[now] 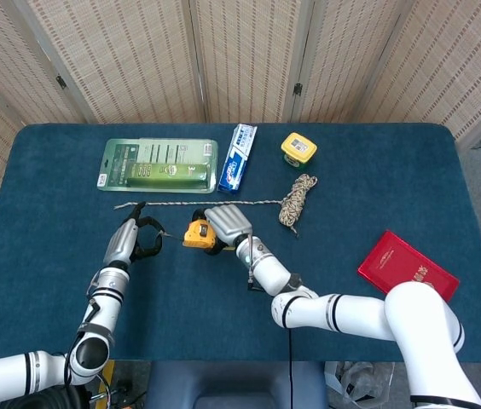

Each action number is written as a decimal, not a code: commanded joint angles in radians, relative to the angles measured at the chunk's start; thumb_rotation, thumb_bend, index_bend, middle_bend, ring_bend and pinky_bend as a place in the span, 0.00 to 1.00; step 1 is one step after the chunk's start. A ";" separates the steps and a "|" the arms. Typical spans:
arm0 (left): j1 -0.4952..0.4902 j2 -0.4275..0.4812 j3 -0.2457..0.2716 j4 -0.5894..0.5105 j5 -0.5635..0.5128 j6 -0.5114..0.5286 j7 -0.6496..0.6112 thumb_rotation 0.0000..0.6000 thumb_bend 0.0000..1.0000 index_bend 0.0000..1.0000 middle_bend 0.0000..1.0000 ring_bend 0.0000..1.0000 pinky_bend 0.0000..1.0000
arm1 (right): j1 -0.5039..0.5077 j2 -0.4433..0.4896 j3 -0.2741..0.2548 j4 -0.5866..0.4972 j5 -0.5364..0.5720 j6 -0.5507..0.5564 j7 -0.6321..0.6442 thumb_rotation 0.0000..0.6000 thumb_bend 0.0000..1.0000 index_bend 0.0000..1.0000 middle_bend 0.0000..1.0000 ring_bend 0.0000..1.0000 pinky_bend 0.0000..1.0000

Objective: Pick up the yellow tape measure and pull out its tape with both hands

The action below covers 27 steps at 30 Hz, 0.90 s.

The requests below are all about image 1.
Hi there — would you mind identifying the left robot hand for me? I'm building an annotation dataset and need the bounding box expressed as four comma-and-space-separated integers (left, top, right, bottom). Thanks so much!
102, 201, 165, 266

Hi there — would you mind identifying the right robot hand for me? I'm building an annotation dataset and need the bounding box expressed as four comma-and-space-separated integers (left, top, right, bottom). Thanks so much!
192, 204, 255, 256

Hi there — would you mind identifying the yellow tape measure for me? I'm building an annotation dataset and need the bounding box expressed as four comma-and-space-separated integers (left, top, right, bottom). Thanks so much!
161, 219, 238, 250

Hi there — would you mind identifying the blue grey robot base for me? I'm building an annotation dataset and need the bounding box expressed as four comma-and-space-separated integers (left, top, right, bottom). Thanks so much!
144, 360, 329, 409

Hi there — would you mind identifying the blue white toothpaste box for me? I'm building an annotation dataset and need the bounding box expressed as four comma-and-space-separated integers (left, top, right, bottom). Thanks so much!
217, 123, 258, 195

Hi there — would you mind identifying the blue felt table cloth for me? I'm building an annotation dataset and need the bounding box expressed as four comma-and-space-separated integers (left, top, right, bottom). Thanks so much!
0, 123, 481, 364

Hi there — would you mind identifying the green blister pack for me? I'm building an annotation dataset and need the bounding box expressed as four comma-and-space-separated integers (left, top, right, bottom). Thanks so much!
96, 137, 219, 194

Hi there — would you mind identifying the yellow lidded small container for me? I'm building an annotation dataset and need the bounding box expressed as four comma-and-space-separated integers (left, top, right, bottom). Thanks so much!
280, 132, 318, 170

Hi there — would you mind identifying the bamboo folding screen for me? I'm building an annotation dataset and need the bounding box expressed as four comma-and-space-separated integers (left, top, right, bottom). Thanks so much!
0, 0, 481, 233

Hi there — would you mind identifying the red certificate booklet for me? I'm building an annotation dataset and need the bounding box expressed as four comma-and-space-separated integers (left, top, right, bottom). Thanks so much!
356, 229, 461, 302

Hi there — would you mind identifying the black round stool seat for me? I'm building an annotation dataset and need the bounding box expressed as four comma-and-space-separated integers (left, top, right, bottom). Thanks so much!
0, 382, 90, 409

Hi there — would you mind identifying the crumpled clear plastic bag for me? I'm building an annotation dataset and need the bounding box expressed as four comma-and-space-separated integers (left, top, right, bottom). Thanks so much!
324, 360, 396, 404

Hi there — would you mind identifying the braided camouflage rope bundle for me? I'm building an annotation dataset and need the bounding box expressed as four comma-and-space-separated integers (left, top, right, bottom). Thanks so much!
113, 173, 319, 239

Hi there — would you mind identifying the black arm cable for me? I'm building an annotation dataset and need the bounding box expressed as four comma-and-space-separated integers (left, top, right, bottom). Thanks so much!
281, 297, 294, 409

